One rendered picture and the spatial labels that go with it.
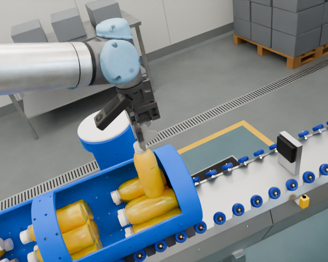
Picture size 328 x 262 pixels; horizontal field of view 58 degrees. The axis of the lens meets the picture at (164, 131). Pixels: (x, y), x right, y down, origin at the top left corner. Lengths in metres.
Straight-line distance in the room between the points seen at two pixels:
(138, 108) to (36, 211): 0.43
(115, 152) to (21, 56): 1.06
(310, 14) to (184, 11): 1.76
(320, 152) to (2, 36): 3.67
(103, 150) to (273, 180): 0.78
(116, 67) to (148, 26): 3.97
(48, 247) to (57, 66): 0.57
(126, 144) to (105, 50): 1.02
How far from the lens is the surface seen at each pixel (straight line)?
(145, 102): 0.78
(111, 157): 1.50
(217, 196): 1.20
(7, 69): 0.47
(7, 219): 1.18
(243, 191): 1.21
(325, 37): 4.18
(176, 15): 4.63
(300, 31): 3.81
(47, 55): 0.49
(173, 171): 0.90
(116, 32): 0.68
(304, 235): 2.24
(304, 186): 1.25
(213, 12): 4.94
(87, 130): 1.54
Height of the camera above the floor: 1.86
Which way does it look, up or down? 37 degrees down
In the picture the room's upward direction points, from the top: 14 degrees counter-clockwise
